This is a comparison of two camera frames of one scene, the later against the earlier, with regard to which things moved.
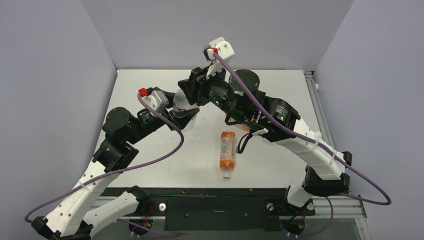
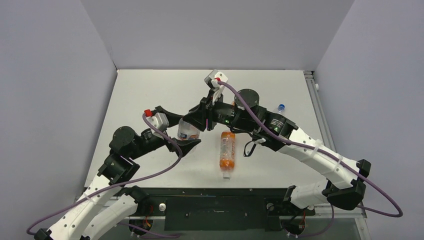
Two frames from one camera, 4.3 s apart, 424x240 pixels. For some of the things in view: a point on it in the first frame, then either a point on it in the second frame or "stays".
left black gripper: [180, 117] -> [173, 119]
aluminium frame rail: [317, 107] stays
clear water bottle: [182, 101] -> [186, 131]
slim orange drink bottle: [227, 164] stays
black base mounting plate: [216, 209] stays
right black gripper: [196, 87] -> [209, 114]
